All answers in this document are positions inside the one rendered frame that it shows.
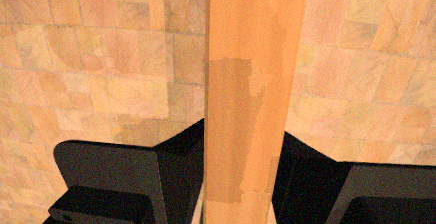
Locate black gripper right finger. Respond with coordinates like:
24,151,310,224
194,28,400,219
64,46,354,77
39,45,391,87
272,131,436,224

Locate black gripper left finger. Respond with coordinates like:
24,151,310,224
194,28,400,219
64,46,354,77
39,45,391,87
53,118,204,224

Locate orange wooden board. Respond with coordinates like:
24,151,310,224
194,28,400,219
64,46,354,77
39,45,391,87
203,0,306,224

